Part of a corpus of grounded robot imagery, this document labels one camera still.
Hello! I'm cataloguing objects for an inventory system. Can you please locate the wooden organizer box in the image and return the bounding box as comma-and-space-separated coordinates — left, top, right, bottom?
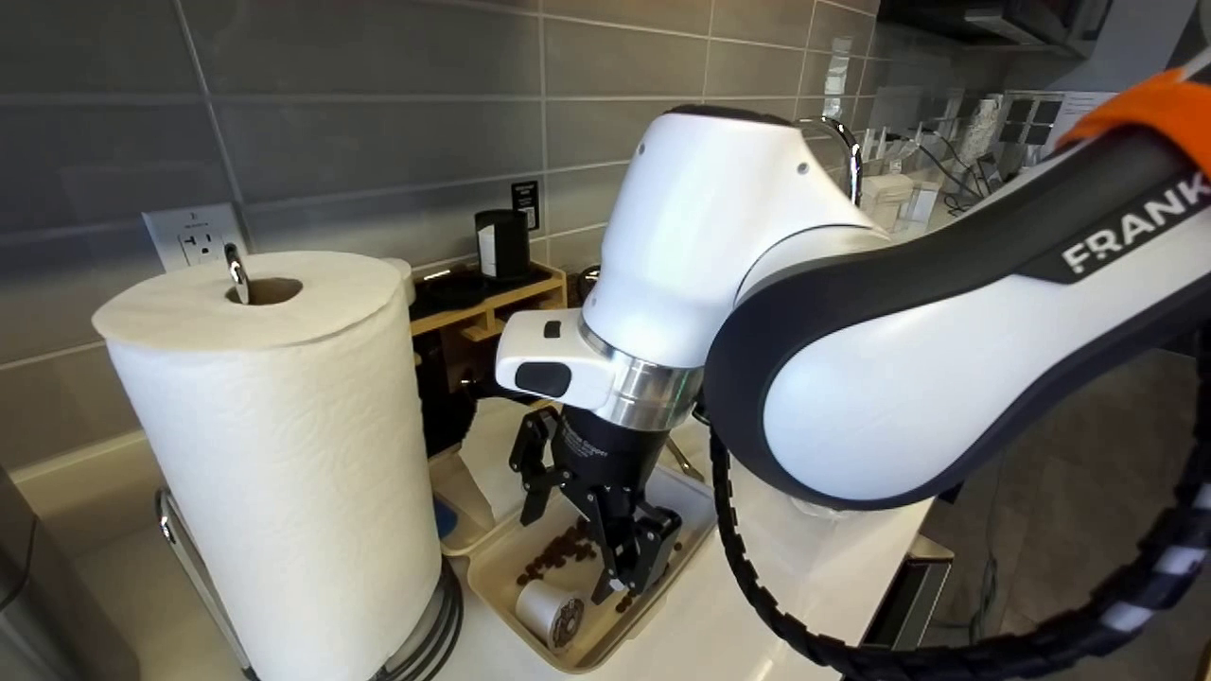
408, 261, 578, 462

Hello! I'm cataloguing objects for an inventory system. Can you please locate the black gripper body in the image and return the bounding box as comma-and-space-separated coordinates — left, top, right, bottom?
548, 405, 672, 523

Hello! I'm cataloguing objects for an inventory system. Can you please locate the coffee bean pile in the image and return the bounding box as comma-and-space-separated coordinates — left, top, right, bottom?
511, 513, 604, 586

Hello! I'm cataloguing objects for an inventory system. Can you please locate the orange strap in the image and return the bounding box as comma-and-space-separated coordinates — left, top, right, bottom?
1055, 68, 1211, 180

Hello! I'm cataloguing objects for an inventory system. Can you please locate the metal paper towel holder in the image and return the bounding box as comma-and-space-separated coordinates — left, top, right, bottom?
151, 238, 468, 681

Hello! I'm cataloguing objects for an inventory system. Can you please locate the beige take-away food container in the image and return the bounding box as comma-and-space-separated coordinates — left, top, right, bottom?
428, 395, 723, 678

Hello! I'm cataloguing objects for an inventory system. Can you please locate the black wall switch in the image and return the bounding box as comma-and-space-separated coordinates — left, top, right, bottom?
507, 179, 544, 236

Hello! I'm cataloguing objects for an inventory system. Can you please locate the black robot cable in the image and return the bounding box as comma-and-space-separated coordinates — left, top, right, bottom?
704, 362, 1211, 681

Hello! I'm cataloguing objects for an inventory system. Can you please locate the white paper towel roll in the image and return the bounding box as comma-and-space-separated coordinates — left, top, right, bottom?
88, 246, 445, 681

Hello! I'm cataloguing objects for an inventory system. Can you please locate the white wall outlet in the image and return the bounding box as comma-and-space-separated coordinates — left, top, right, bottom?
139, 200, 255, 275

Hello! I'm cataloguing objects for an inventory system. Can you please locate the stainless steel appliance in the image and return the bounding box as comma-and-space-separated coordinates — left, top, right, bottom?
0, 467, 143, 681

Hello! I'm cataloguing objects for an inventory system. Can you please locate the chrome faucet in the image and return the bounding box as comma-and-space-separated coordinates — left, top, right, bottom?
826, 116, 872, 207

